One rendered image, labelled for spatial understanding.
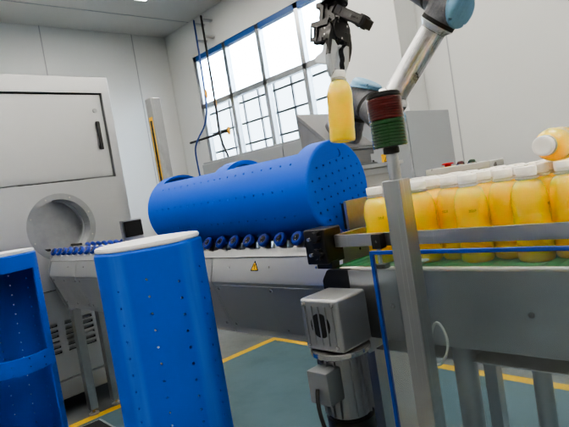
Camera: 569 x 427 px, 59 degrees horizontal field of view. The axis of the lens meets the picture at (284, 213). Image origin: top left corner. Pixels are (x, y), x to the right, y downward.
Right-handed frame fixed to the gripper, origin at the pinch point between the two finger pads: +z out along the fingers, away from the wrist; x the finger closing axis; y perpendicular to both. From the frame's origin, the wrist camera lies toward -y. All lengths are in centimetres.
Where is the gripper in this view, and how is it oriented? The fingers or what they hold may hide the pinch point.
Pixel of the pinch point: (338, 73)
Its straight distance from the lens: 137.9
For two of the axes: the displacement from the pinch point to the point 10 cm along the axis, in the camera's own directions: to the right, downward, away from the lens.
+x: -6.8, -0.4, -7.3
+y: -7.3, -0.2, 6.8
